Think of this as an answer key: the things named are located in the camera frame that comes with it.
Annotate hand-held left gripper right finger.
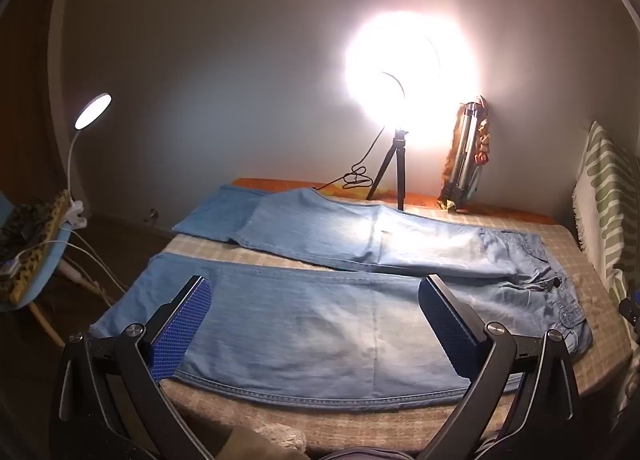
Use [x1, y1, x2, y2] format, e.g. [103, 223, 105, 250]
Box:
[418, 274, 583, 460]

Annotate white clip desk lamp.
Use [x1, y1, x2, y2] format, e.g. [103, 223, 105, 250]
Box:
[64, 92, 113, 231]

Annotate beige checkered blanket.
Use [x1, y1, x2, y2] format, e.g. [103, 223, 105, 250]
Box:
[100, 190, 636, 456]

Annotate beige fluffy clothing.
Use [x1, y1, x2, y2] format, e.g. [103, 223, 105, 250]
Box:
[220, 422, 308, 460]

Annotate yellow knitted cushion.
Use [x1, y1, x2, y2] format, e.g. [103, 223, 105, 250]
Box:
[0, 190, 71, 303]

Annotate blue denim pants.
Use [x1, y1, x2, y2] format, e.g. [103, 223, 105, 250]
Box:
[90, 183, 594, 411]

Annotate orange bed sheet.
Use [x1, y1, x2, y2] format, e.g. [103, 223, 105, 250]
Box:
[231, 178, 556, 225]

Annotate white ring light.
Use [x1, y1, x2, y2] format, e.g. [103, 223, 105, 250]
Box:
[344, 12, 481, 141]

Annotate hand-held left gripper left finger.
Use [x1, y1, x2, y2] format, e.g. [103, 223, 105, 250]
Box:
[59, 275, 213, 460]

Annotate dark knitted cloth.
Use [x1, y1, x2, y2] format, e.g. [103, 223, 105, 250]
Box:
[0, 205, 56, 261]

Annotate black mini tripod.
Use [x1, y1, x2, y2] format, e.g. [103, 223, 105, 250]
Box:
[366, 127, 408, 211]

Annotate folded silver tripod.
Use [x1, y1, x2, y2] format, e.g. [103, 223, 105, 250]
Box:
[447, 102, 483, 205]

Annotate light blue chair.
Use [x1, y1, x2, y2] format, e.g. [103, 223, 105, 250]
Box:
[0, 192, 101, 348]

